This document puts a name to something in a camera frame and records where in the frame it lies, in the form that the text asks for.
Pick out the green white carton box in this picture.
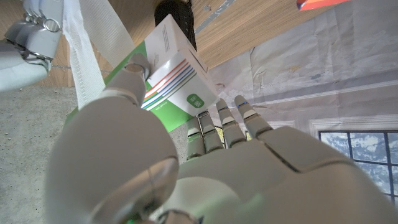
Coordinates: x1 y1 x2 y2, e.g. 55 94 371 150
63 14 221 133

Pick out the rainbow cube toy box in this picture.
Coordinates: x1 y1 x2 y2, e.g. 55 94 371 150
295 0 352 12

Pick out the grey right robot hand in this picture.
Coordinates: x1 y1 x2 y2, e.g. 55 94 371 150
0 0 65 92

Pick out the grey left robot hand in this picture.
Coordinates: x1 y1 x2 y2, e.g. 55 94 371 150
43 53 398 224

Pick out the white gauze bandage strip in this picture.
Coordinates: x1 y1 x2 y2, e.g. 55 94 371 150
62 0 137 110

